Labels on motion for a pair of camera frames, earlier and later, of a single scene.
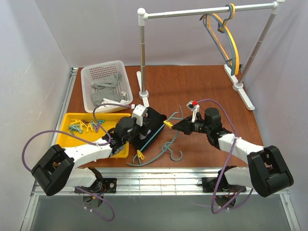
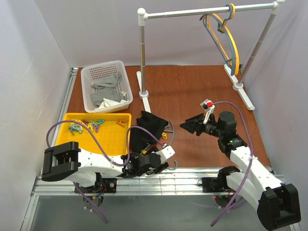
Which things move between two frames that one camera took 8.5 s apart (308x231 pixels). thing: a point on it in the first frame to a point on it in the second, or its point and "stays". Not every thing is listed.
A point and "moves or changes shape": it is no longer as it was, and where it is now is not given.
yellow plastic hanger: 227,28 stays
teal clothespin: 75,127 stays
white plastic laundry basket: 106,83 stays
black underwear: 156,122 moves or changes shape
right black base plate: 208,185 stays
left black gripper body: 146,130 to 155,169
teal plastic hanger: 167,145 to 172,125
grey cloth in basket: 104,90 stays
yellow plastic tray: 84,125 stays
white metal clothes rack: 142,17 stays
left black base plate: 102,185 stays
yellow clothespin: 168,124 to 164,135
